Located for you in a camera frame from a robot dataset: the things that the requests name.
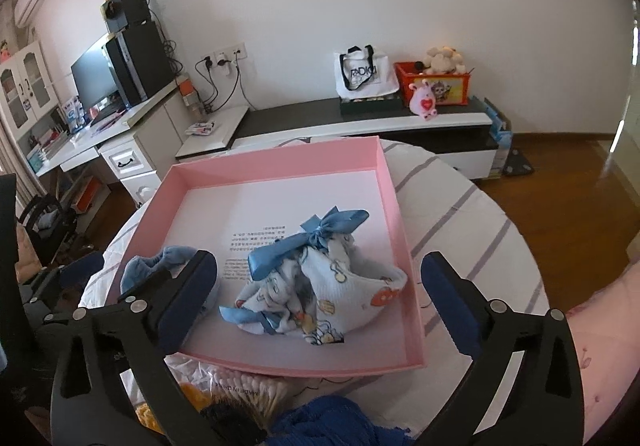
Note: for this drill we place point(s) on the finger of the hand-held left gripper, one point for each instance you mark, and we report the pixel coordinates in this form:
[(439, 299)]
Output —
[(82, 268)]

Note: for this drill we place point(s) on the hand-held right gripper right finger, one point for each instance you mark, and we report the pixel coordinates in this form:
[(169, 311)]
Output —
[(450, 306)]

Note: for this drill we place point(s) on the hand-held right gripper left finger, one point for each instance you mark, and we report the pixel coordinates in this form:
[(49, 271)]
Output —
[(187, 298)]

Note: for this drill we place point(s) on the yellow crochet baby hat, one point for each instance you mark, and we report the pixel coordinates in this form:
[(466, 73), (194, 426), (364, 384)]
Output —
[(192, 393)]

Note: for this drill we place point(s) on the navy crochet baby hat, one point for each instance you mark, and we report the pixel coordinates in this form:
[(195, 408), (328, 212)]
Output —
[(227, 421)]

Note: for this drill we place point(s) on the pink cardboard box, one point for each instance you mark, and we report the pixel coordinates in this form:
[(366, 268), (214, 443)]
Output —
[(280, 196)]

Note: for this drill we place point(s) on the light blue plush sock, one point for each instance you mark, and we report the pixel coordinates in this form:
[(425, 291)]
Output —
[(145, 266)]

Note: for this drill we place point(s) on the black office chair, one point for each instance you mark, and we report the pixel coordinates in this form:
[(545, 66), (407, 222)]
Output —
[(45, 226)]

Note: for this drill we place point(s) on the orange bin under desk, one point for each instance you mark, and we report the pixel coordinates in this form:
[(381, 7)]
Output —
[(90, 192)]

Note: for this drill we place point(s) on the bag of cotton swabs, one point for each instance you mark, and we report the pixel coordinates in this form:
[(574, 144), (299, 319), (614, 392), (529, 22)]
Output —
[(240, 383)]

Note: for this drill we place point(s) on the stack of books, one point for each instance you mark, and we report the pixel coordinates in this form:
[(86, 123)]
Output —
[(47, 145)]

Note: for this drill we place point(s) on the baby clothes bundle blue ribbon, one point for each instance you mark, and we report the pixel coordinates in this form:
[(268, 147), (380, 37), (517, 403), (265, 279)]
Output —
[(320, 286)]

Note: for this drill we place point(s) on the white desk with drawers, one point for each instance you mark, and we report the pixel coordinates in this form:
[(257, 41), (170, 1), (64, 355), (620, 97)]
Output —
[(145, 135)]

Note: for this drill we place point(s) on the blue and white box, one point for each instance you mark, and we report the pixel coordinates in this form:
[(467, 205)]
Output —
[(72, 114)]

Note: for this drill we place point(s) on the black floor scale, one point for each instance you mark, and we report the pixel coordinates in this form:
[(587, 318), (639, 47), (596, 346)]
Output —
[(518, 164)]

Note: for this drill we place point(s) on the pale pink floral bedsheet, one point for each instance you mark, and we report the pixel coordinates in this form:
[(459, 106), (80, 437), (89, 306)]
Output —
[(605, 336)]

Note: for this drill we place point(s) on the small patterned pouch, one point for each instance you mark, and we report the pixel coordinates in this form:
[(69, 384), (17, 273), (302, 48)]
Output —
[(200, 128)]

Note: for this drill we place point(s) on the blue knit cloth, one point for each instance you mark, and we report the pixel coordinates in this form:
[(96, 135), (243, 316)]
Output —
[(325, 423)]

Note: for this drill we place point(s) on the white side cabinet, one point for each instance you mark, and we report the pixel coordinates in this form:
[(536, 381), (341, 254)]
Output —
[(220, 128)]

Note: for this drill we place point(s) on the black and white TV stand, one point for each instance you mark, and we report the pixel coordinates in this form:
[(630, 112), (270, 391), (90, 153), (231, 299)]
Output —
[(400, 130)]

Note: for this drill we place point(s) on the stack of blue boxes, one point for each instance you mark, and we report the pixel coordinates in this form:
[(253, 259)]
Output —
[(495, 123)]

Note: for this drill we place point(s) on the black computer monitor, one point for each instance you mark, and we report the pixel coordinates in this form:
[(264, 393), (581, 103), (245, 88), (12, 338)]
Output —
[(92, 75)]

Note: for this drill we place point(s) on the white glass-door cabinet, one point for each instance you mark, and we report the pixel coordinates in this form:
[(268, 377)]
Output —
[(25, 80)]

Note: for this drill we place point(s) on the pink heart plush toy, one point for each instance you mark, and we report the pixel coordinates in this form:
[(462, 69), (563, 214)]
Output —
[(424, 100)]

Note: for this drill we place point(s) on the black computer tower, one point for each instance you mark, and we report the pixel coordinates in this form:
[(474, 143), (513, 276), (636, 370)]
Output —
[(137, 60)]

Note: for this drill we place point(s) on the red toy crate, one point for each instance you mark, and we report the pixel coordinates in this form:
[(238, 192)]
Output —
[(450, 88)]

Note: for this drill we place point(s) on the small doll figure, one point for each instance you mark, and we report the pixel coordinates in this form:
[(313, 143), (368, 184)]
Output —
[(4, 51)]

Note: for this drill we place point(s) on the beige plush toy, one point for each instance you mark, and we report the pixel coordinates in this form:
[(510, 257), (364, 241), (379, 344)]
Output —
[(442, 59)]

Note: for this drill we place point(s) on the white tote bag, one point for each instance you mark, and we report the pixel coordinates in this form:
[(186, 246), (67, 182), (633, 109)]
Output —
[(367, 73)]

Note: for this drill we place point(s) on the black speaker box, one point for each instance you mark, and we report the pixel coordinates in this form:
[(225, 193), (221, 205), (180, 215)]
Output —
[(127, 8)]

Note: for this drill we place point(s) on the white wall outlet strip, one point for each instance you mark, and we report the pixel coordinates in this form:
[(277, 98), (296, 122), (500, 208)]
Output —
[(225, 56)]

